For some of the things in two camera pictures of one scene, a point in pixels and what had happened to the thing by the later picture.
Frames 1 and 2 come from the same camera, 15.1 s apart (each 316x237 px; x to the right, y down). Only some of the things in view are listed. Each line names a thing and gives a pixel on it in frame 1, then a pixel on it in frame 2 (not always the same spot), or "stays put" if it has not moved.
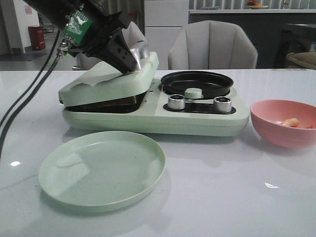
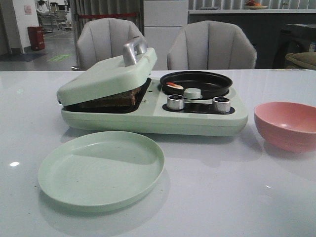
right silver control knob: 222,104 stays put
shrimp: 292,122 -> 175,85
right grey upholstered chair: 212,45 stays put
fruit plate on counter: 254,4 stays put
